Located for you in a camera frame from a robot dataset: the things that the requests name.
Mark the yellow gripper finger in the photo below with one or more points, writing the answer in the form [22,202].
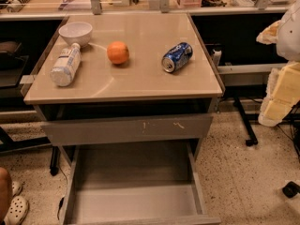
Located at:
[282,93]
[269,35]

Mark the blue pepsi can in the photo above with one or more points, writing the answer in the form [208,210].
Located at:
[176,57]

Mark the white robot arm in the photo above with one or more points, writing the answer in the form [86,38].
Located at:
[288,45]

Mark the grey top drawer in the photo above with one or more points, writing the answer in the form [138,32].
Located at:
[128,129]

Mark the open grey middle drawer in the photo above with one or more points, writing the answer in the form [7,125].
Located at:
[140,183]

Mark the black table leg with caster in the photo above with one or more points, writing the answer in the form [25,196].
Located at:
[252,139]

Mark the orange fruit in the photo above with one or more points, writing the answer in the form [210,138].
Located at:
[118,52]

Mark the white bowl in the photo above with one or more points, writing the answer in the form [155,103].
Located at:
[76,32]

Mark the clear plastic water bottle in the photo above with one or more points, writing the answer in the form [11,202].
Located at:
[64,69]

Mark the white perforated clog shoe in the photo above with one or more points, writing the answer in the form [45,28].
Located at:
[17,211]

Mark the person's bare leg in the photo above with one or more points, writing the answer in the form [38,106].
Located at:
[5,195]

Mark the black power adapter with cable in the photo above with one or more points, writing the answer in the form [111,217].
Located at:
[291,189]

